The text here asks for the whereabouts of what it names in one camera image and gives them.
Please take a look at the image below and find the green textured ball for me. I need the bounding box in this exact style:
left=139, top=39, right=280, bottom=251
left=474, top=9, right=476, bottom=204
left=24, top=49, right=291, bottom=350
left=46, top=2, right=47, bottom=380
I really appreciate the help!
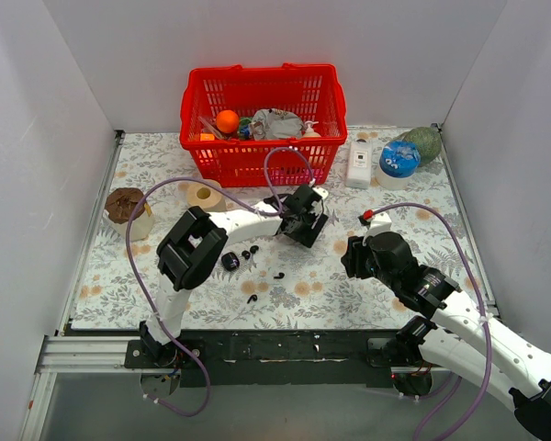
left=401, top=127, right=442, bottom=166

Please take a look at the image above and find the beige paper roll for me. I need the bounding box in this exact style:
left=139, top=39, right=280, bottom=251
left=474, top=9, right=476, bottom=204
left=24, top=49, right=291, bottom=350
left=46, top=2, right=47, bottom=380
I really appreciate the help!
left=186, top=180, right=227, bottom=212

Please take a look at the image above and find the white rectangular bottle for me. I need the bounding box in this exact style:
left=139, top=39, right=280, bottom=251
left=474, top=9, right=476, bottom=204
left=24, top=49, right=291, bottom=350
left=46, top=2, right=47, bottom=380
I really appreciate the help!
left=345, top=138, right=373, bottom=189

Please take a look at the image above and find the black gold-trimmed charging case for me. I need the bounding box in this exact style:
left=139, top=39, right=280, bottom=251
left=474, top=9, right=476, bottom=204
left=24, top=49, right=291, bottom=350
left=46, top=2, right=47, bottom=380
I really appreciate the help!
left=220, top=252, right=240, bottom=272

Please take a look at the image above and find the red plastic shopping basket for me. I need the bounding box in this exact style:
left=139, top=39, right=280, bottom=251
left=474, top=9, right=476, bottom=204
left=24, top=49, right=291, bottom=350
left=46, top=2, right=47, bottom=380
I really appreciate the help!
left=180, top=63, right=347, bottom=187

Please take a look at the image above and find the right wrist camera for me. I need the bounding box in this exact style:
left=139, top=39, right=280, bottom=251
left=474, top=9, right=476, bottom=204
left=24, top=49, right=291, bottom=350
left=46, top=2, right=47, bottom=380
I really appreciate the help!
left=358, top=209, right=392, bottom=239

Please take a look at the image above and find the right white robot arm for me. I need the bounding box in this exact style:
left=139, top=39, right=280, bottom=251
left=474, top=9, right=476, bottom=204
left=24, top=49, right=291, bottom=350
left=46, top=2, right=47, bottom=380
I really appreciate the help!
left=341, top=232, right=551, bottom=440

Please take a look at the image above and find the blue-lidded white jar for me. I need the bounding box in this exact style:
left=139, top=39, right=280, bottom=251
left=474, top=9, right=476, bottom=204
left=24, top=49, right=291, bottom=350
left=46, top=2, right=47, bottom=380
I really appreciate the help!
left=375, top=140, right=421, bottom=190

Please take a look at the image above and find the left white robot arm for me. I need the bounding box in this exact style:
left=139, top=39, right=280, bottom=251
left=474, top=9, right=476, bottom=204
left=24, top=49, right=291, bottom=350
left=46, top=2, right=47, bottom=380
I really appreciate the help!
left=129, top=184, right=329, bottom=368

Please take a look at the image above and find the crumpled silver foil bag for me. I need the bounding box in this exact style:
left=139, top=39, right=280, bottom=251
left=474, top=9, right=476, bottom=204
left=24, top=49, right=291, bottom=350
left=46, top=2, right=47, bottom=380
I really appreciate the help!
left=250, top=108, right=304, bottom=141

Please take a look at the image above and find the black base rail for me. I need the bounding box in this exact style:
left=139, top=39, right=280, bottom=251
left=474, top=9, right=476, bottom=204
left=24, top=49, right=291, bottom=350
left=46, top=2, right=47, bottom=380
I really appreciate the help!
left=123, top=328, right=437, bottom=390

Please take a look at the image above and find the brown-topped paper cup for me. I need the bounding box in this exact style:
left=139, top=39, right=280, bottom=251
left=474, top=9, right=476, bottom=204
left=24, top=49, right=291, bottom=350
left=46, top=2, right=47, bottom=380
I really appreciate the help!
left=104, top=187, right=155, bottom=242

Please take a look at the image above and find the floral patterned table mat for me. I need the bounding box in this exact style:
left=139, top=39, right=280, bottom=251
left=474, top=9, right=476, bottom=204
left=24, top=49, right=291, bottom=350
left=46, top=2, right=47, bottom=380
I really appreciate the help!
left=68, top=133, right=495, bottom=333

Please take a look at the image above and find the orange fruit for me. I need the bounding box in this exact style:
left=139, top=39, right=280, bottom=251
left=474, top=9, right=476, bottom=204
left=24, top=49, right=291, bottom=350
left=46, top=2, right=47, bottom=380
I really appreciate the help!
left=215, top=109, right=240, bottom=134

